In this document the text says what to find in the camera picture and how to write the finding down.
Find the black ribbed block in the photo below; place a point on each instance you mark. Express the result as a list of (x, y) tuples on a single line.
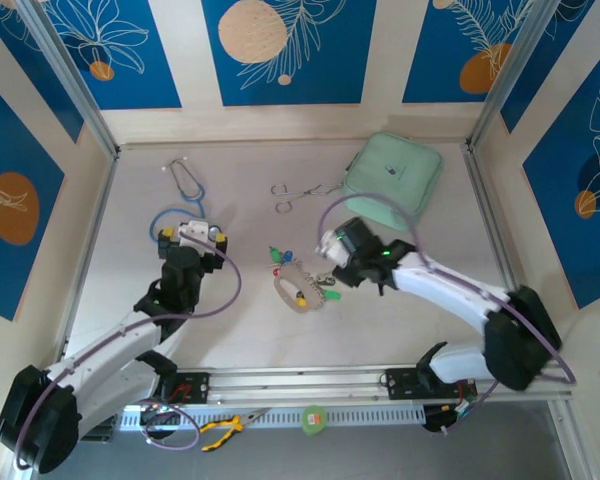
[(105, 432)]

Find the metal key holder plate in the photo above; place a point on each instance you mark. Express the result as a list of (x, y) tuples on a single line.
[(280, 292)]

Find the mint green zip pouch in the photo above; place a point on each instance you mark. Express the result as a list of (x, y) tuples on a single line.
[(395, 150)]

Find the aluminium frame post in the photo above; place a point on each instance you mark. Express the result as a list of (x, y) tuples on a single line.
[(71, 75), (497, 95)]

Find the aluminium table edge rail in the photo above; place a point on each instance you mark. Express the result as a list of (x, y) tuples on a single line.
[(495, 225), (92, 235)]

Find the blue stethoscope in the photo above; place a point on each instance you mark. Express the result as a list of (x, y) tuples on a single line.
[(194, 199)]

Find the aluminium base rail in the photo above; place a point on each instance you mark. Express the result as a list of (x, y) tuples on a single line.
[(300, 382)]

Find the key with green tag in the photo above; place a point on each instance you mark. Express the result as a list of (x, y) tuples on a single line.
[(279, 255)]

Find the green key tag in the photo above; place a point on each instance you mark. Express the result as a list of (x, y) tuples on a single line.
[(332, 297)]

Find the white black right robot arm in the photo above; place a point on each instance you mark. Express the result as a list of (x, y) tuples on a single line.
[(440, 285)]

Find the key with blue tag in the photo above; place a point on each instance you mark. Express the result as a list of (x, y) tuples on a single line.
[(288, 257)]

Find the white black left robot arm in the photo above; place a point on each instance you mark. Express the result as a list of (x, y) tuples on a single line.
[(115, 345)]

